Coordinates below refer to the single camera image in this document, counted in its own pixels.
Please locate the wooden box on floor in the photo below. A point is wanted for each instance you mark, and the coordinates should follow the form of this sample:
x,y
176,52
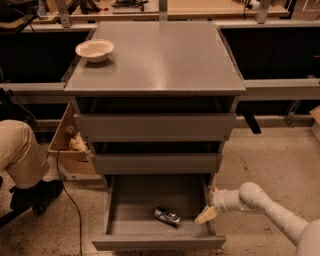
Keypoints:
x,y
73,163

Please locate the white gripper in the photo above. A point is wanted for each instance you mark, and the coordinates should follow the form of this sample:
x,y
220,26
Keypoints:
x,y
218,202

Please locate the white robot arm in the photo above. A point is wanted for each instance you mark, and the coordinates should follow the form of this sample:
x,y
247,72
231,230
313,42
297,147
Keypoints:
x,y
251,198

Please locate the wooden workbench in background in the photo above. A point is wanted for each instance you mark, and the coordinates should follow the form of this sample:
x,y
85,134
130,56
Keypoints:
x,y
176,10

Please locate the small toy in box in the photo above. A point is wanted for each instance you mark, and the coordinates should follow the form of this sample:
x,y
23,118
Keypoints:
x,y
76,142

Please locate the silver blue redbull can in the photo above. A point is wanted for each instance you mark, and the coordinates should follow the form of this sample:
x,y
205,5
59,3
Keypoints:
x,y
167,216

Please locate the grey drawer cabinet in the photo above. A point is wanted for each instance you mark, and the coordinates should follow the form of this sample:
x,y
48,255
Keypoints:
x,y
158,68

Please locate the grey top drawer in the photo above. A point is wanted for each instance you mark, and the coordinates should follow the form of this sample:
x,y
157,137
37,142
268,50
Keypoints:
x,y
155,127

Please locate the grey middle drawer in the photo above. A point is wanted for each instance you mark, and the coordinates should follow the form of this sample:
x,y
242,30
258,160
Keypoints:
x,y
156,163

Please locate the white bowl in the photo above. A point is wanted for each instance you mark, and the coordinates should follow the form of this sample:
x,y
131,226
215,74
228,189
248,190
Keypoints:
x,y
95,50

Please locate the black shoe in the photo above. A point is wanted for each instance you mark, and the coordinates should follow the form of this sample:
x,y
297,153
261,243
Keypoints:
x,y
43,191

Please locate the grey open bottom drawer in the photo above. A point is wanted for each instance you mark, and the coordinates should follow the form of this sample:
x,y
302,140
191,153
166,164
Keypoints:
x,y
130,223

